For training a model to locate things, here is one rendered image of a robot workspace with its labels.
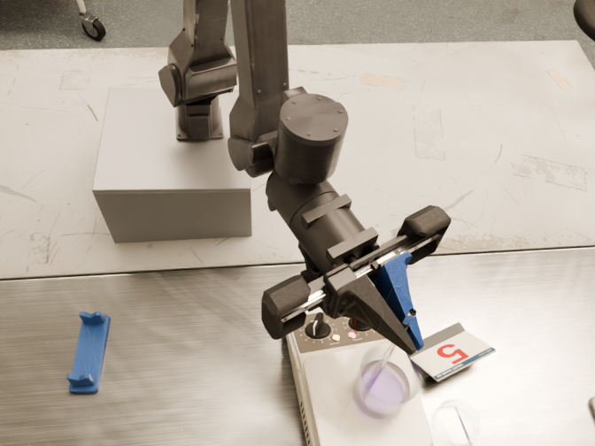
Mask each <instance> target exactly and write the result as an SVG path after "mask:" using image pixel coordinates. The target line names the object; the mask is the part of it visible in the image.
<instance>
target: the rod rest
mask: <svg viewBox="0 0 595 446"><path fill-rule="evenodd" d="M79 316H80V317H81V319H82V322H81V330H80V334H79V339H78V343H77V348H76V352H75V357H74V362H73V370H72V374H70V373H69V374H67V375H66V379H67V380H68V381H69V382H70V384H69V391H70V392H71V393H96V392H97V391H98V390H99V385H100V380H101V374H102V369H103V363H104V354H105V348H106V343H107V337H108V332H109V326H110V321H111V318H110V317H109V315H107V314H102V313H101V312H100V311H96V312H94V313H92V314H91V313H88V312H85V311H80V313H79Z"/></svg>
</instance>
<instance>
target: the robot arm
mask: <svg viewBox="0 0 595 446"><path fill-rule="evenodd" d="M229 2H230V7H231V15H232V24H233V33H234V42H235V50H236V57H235V56H234V54H233V52H232V51H231V49H230V48H229V46H228V44H227V42H226V32H227V24H228V10H229ZM237 76H238V85H239V96H238V98H237V99H236V102H235V104H234V106H233V108H232V110H231V112H230V114H229V133H230V138H228V153H229V156H230V158H231V161H232V163H233V165H234V167H235V168H236V170H237V171H243V170H245V171H246V172H247V174H248V175H249V176H251V177H252V178H257V177H259V176H262V175H265V174H268V173H270V175H269V177H268V178H267V184H266V196H267V205H268V208H269V211H278V213H279V214H280V215H281V217H282V219H283V220H284V222H285V223H286V224H287V226H288V227H289V229H290V230H291V232H292V233H293V234H294V235H295V238H297V240H298V248H299V249H300V252H301V254H302V255H303V257H304V260H305V267H306V269H305V270H304V271H302V272H300V274H298V275H294V276H292V277H290V278H288V279H287V280H285V281H282V282H280V283H278V284H276V285H274V286H273V287H271V288H269V289H267V290H265V291H264V293H263V296H262V299H261V320H262V323H263V325H264V327H265V329H266V331H267V332H268V333H269V335H270V337H271V338H272V339H274V340H279V339H281V338H283V337H284V336H285V335H288V334H290V333H292V332H293V331H295V330H297V329H299V328H301V327H302V326H303V325H304V324H305V318H306V313H305V311H309V312H310V311H313V310H315V309H317V308H319V307H320V308H321V309H322V311H323V312H324V313H325V314H326V315H327V316H329V317H330V318H332V319H337V318H339V317H346V318H352V319H356V320H358V321H360V322H361V323H363V324H365V325H367V326H369V327H371V328H372V329H374V330H375V331H376V332H377V333H379V334H380V335H382V336H383V337H385V338H386V339H387V340H389V341H390V342H392V343H393V344H395V345H396V346H398V347H399V348H400V349H401V350H403V351H404V352H405V353H407V354H408V355H410V356H411V355H413V354H414V352H415V351H416V350H421V349H422V347H423V346H424V342H423V340H422V336H421V330H420V327H419V324H418V320H417V318H416V315H415V317H414V318H413V321H412V322H411V324H410V326H409V327H408V329H407V330H405V329H404V327H403V326H402V325H401V324H402V322H403V321H404V319H405V317H406V315H407V313H408V312H409V311H410V309H414V307H413V303H412V298H411V294H410V289H409V285H408V279H407V273H406V269H407V268H408V267H407V266H408V265H413V264H415V263H417V262H418V261H420V260H422V259H424V258H425V257H427V256H429V255H431V254H432V253H434V252H435V251H436V249H437V247H438V245H439V243H440V242H441V241H442V239H443V237H444V234H445V232H446V231H447V229H448V227H449V226H450V224H451V222H452V219H451V218H450V217H449V215H448V214H447V213H446V212H445V211H444V210H443V209H442V208H440V207H439V206H435V205H428V206H426V207H424V208H423V209H421V210H419V211H417V212H415V213H413V214H411V215H409V216H407V217H406V218H405V219H404V222H403V224H402V226H401V228H400V229H399V230H398V234H397V236H396V237H395V238H393V239H391V240H389V241H387V242H385V243H384V244H382V245H380V246H379V245H378V243H377V239H378V236H379V234H378V233H377V232H376V231H375V229H374V228H373V227H370V228H368V229H366V228H365V227H364V226H363V225H362V223H361V222H360V221H359V219H358V218H357V217H356V215H355V214H354V213H353V212H352V210H351V205H352V200H351V199H350V198H349V197H348V195H347V194H344V195H342V196H339V195H338V193H337V192H336V190H335V189H334V188H333V186H332V185H331V184H330V183H329V181H328V179H329V178H330V177H331V176H332V175H333V174H334V172H335V170H336V167H337V163H338V159H339V156H340V153H341V149H342V146H343V143H344V137H345V134H346V130H347V127H348V122H349V117H348V112H347V111H346V110H345V108H344V106H343V105H342V104H341V103H339V102H336V101H335V100H333V99H331V98H329V97H327V96H323V95H319V94H311V93H307V92H306V90H305V89H304V87H303V86H301V87H297V88H292V89H290V77H289V53H288V30H287V6H286V0H183V29H182V31H181V32H180V33H179V34H178V35H177V36H176V37H175V39H174V40H173V41H172V42H171V43H170V45H169V47H168V56H167V65H165V66H164V67H163V68H161V69H160V70H159V71H158V77H159V81H160V86H161V88H162V89H163V91H164V93H165V94H166V97H167V98H168V100H169V102H170V103H171V105H172V106H173V107H174V108H175V107H176V108H175V133H176V140H178V141H195V140H220V139H223V137H224V134H223V125H222V116H221V108H220V106H219V95H222V94H226V93H232V92H233V91H234V87H235V86H237ZM371 281H372V282H373V283H372V282H371ZM373 284H374V285H373Z"/></svg>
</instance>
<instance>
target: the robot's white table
mask: <svg viewBox="0 0 595 446"><path fill-rule="evenodd" d="M288 53H289V77H290V89H292V88H297V87H301V86H303V87H304V89H305V90H306V92H307V93H311V94H319V95H323V96H327V97H329V98H331V99H333V100H335V101H336V102H339V103H341V104H342V105H343V106H344V108H345V110H346V111H347V112H348V117H349V122H348V127H347V130H346V134H345V137H344V143H343V146H342V149H341V153H340V156H339V159H338V163H337V167H336V170H335V172H334V174H333V175H332V176H331V177H330V178H329V179H328V181H329V183H330V184H331V185H332V186H333V188H334V189H335V190H336V192H337V193H338V195H339V196H342V195H344V194H347V195H348V197H349V198H350V199H351V200H352V205H351V210H352V212H353V213H354V214H355V215H356V217H357V218H358V219H359V221H360V222H361V223H362V225H363V226H364V227H365V228H366V229H368V228H370V227H373V228H374V229H375V231H376V232H377V233H378V234H379V236H378V239H377V243H378V245H379V246H380V245H382V244H384V243H385V242H387V241H389V240H391V239H393V238H395V237H396V236H397V234H398V230H399V229H400V228H401V226H402V224H403V222H404V219H405V218H406V217H407V216H409V215H411V214H413V213H415V212H417V211H419V210H421V209H423V208H424V207H426V206H428V205H435V206H439V207H440V208H442V209H443V210H444V211H445V212H446V213H447V214H448V215H449V217H450V218H451V219H452V222H451V224H450V226H449V227H448V229H447V231H446V232H445V234H444V237H443V239H442V241H441V242H440V243H439V245H438V247H437V249H436V251H435V252H434V253H432V254H431V255H429V256H428V257H430V256H446V255H461V254H477V253H492V252H508V251H525V250H555V249H570V248H586V247H595V71H594V69H593V68H592V66H591V64H590V62H589V60H588V58H587V57H586V56H585V54H584V53H583V50H582V48H581V47H580V45H579V43H578V42H577V41H529V42H426V43H375V44H324V45H288ZM167 56H168V48H117V49H65V50H0V281H9V280H25V279H41V278H57V277H72V276H88V275H104V274H119V273H149V272H165V271H181V270H197V269H213V268H228V267H244V266H260V265H290V264H305V260H304V257H303V255H302V254H301V252H300V249H299V248H298V240H297V238H295V235H294V234H293V233H292V232H291V230H290V229H289V227H288V226H287V224H286V223H285V222H284V220H283V219H282V217H281V215H280V214H279V213H278V211H269V208H268V205H267V196H266V184H267V178H268V177H269V175H270V173H268V174H265V175H262V176H259V177H257V178H252V177H251V221H252V236H242V237H225V238H207V239H190V240H172V241H155V242H122V243H115V242H114V240H113V239H112V236H111V233H110V231H109V229H108V227H107V225H106V223H105V221H104V217H103V215H102V213H101V211H100V209H99V207H98V204H97V201H96V199H95V197H94V195H93V192H92V186H93V180H94V175H95V170H96V164H97V155H98V150H99V144H100V139H101V134H102V128H103V124H104V114H105V108H106V103H107V97H108V92H109V88H161V86H160V81H159V77H158V71H159V70H160V69H161V68H163V67H164V66H165V65H167Z"/></svg>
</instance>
